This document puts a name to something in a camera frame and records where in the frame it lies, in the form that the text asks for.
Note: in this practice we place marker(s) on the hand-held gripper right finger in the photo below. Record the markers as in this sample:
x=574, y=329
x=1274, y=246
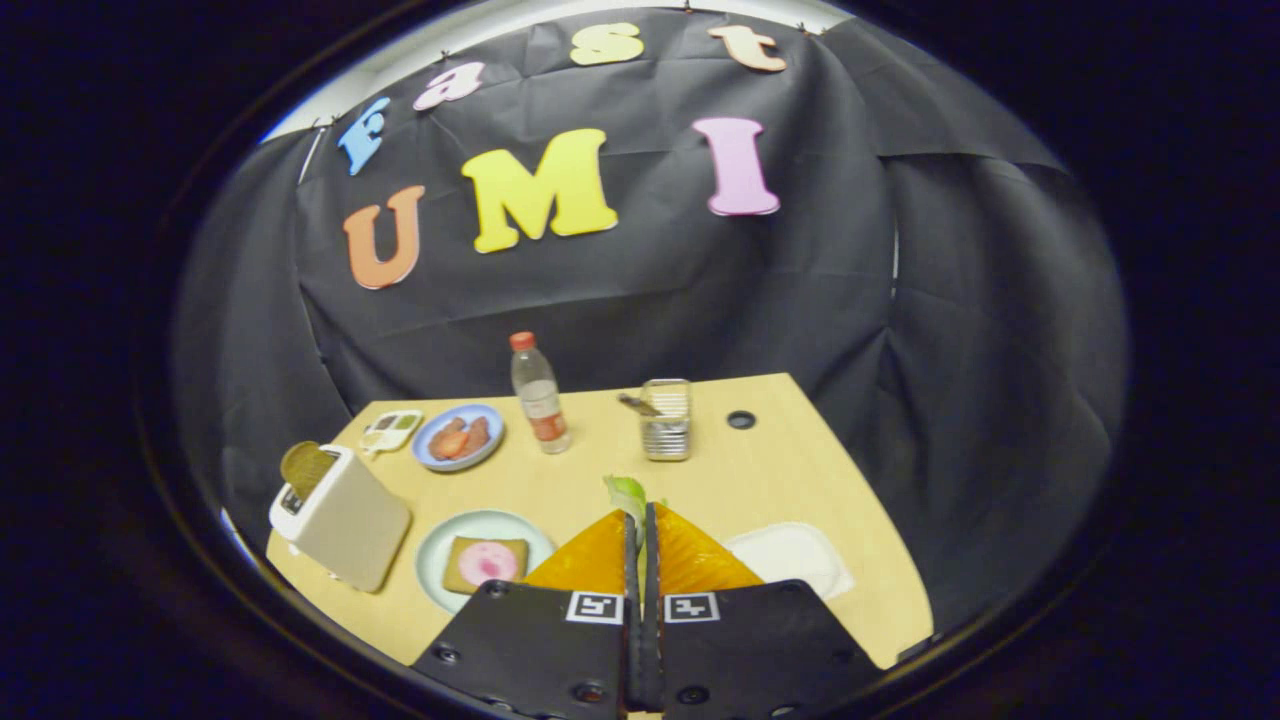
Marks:
x=750, y=640

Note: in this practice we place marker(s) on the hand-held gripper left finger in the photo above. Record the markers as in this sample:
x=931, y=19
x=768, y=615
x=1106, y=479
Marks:
x=540, y=640

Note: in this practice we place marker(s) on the green lettuce leaf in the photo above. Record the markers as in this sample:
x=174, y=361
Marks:
x=625, y=492

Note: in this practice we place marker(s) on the brown toast slice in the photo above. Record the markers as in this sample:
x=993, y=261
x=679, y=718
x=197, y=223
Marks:
x=305, y=465

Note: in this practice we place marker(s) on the white square plate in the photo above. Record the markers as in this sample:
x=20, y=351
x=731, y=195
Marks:
x=790, y=555

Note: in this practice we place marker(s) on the bread slice with ham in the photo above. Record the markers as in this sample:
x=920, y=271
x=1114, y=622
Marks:
x=485, y=563

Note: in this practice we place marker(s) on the light green plate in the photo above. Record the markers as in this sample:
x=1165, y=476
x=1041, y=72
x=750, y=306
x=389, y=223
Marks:
x=440, y=560

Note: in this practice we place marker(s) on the brown meat piece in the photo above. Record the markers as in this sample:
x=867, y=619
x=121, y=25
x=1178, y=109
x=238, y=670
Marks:
x=478, y=435
x=448, y=440

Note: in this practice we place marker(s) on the white toaster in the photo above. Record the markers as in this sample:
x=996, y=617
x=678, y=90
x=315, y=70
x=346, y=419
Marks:
x=350, y=525

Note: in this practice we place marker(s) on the blue plate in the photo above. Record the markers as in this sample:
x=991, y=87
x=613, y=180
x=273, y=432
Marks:
x=490, y=420

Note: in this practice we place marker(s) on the clear bottle with red cap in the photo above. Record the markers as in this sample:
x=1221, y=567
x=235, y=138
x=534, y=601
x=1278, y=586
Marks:
x=540, y=400

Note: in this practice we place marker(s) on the white divided seasoning tray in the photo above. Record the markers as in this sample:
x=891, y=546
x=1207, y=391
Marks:
x=392, y=430

